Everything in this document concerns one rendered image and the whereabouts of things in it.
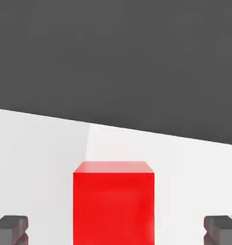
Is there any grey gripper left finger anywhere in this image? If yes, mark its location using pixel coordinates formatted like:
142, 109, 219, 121
0, 215, 29, 245

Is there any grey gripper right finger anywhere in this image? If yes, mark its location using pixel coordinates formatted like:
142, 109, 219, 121
203, 215, 232, 245

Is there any small red cube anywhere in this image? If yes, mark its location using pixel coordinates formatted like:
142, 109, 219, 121
72, 161, 155, 245

